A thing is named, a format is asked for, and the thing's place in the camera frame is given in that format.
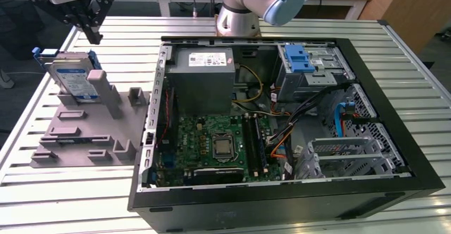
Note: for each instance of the black graphics card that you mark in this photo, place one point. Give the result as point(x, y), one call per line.
point(215, 177)

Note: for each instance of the wooden cabinet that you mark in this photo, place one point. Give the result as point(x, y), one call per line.
point(415, 7)

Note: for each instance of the grey power supply unit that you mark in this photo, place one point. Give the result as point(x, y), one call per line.
point(200, 91)

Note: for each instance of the hard disk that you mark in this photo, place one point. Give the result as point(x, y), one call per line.
point(75, 83)

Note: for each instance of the black chair base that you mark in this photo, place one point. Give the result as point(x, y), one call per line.
point(446, 34)

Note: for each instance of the grey parts rack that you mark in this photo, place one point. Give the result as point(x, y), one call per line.
point(95, 128)

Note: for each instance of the metal disk bay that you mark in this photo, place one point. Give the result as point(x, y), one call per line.
point(352, 160)

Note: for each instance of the metal drive cage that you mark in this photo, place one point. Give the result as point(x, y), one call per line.
point(316, 83)

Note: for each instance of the black PC case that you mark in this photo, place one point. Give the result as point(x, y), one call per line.
point(247, 207)

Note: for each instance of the green motherboard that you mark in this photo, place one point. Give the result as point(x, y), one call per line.
point(198, 136)

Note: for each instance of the grey floor foot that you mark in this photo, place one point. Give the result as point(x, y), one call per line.
point(7, 82)

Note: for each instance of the black RAM slot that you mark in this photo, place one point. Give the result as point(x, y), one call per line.
point(250, 144)
point(256, 149)

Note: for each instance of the silver CPU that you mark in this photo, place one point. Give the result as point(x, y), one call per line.
point(223, 147)

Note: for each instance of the blue drive latch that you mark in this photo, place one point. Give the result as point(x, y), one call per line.
point(298, 59)

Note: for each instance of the RAM stick in rack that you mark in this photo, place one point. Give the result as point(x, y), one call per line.
point(75, 140)

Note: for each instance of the black chair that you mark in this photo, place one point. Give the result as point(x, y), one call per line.
point(21, 41)

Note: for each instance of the CPU socket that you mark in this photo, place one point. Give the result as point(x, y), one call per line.
point(223, 160)

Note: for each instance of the dark RAM stick in slot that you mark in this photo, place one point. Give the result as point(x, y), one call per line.
point(262, 144)

